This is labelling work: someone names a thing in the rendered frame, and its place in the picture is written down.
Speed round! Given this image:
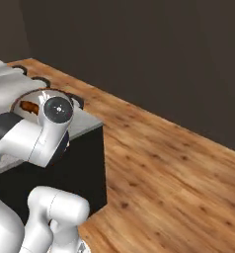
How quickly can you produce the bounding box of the grey-topped black dining counter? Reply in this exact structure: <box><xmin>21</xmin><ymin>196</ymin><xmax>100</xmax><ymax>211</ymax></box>
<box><xmin>0</xmin><ymin>54</ymin><xmax>109</xmax><ymax>225</ymax></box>

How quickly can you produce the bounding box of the brown chicken drumstick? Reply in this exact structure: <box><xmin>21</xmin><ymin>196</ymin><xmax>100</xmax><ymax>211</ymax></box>
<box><xmin>19</xmin><ymin>100</ymin><xmax>41</xmax><ymax>117</ymax></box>

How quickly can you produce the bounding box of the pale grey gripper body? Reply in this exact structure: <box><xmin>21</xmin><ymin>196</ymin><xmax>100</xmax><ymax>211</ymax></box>
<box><xmin>0</xmin><ymin>62</ymin><xmax>47</xmax><ymax>121</ymax></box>

